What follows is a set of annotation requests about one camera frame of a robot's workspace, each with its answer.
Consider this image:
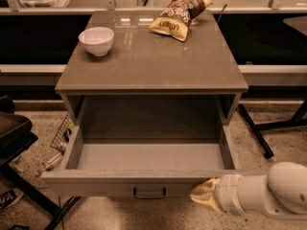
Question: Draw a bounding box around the grey top drawer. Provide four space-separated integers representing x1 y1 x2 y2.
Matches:
42 95 241 197

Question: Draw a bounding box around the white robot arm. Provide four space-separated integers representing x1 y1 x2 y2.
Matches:
190 162 307 227

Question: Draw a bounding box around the grey drawer cabinet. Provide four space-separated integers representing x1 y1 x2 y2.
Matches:
54 9 249 127

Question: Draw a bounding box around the plastic bottle on floor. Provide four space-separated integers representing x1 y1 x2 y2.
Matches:
35 153 63 176

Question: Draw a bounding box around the brown yellow chip bag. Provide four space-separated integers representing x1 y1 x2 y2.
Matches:
149 0 213 42

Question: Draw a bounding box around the white ceramic bowl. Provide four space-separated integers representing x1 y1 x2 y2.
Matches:
79 27 114 57

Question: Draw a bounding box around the black white shoe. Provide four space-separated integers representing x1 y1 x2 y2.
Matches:
0 188 24 211

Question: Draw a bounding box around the black chair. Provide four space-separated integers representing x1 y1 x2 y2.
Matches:
0 96 81 230

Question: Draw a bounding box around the black drawer handle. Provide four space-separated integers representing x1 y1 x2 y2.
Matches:
132 187 166 199

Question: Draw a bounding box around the black table leg frame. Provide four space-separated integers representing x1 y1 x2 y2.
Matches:
238 100 307 159

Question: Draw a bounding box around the wire basket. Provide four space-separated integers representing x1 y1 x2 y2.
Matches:
51 114 74 152

